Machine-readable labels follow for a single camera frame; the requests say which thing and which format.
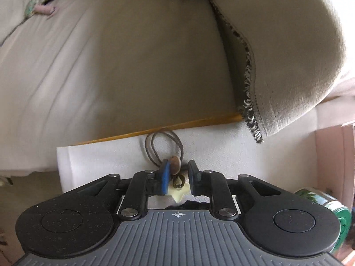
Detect brown hair tie with bead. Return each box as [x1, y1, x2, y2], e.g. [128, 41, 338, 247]
[145, 128, 191, 191]

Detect grey sofa cover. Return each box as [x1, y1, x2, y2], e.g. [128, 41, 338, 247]
[1, 0, 346, 174]

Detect pink open box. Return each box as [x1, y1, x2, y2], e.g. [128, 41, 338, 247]
[315, 123, 354, 208]

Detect small pink green doll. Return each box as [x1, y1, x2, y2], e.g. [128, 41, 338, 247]
[25, 0, 57, 18]

